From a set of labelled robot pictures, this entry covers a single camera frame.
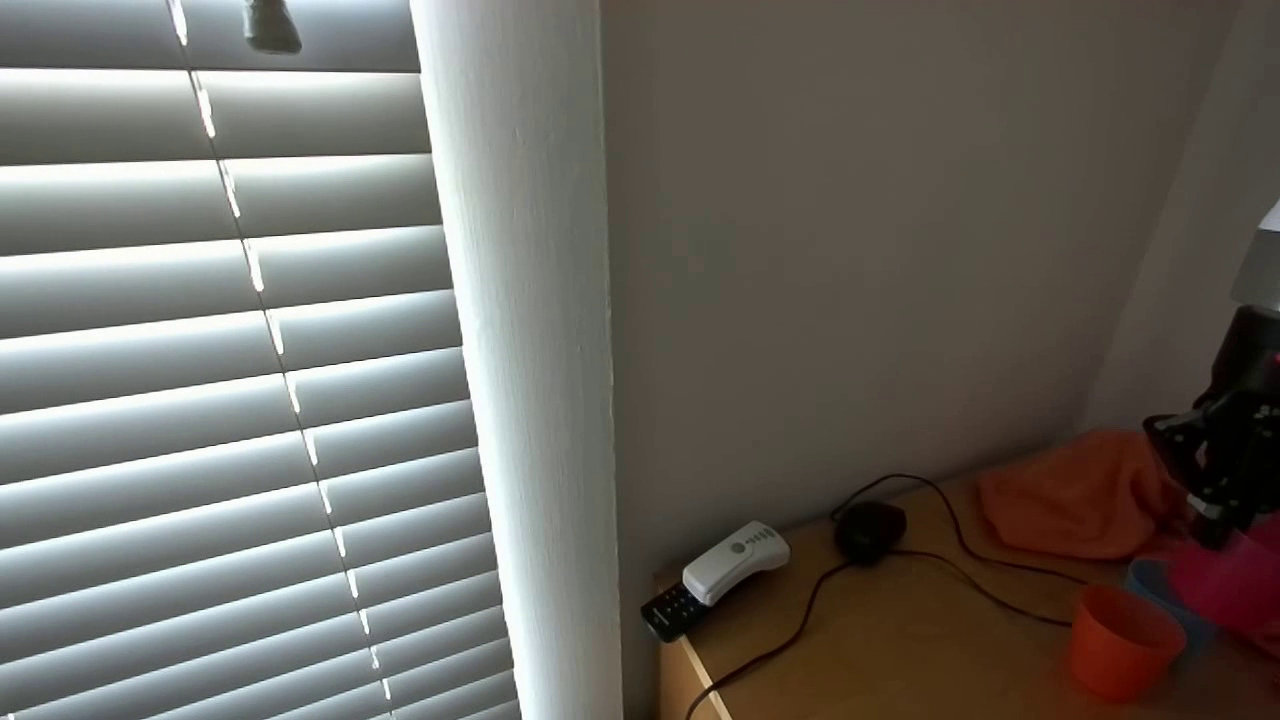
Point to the blue plastic cup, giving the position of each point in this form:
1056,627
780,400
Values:
1151,581

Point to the black remote control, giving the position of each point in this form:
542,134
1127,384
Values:
671,613

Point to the black round puck device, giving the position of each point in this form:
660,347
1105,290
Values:
864,535

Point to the orange cloth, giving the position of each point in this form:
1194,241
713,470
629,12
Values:
1092,496

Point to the white handheld device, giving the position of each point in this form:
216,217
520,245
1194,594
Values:
737,558

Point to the dark blind cord knob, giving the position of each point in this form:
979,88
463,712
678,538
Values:
268,25

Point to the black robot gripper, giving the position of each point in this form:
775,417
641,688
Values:
1225,451

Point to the white horizontal window blinds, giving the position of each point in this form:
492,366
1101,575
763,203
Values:
236,459

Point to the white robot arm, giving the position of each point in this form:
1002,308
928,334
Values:
1259,282

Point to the orange plastic cup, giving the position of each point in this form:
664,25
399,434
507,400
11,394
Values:
1122,645

